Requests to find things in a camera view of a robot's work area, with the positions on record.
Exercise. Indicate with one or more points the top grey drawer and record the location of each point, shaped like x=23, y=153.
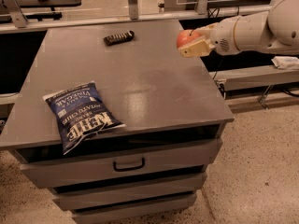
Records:
x=85, y=169

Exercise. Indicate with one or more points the grey drawer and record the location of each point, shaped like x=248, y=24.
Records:
x=85, y=169
x=130, y=191
x=117, y=212

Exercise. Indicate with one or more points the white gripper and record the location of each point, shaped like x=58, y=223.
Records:
x=222, y=37

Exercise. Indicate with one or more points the white crumpled cloth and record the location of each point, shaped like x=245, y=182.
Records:
x=286, y=62

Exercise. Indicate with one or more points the metal rail frame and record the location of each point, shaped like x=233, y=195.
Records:
x=114, y=11

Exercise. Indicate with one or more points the black drawer handle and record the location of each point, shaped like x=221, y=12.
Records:
x=128, y=166

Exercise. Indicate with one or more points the middle grey drawer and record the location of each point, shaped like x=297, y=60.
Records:
x=130, y=191

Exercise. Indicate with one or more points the red apple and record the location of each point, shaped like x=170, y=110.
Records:
x=186, y=36

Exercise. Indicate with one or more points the bottom grey drawer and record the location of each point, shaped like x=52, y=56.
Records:
x=117, y=212

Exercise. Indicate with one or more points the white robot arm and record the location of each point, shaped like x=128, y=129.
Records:
x=275, y=31

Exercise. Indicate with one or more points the blue kettle chips bag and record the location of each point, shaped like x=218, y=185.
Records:
x=80, y=114

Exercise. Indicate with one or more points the grey drawer cabinet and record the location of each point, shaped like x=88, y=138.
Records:
x=161, y=97

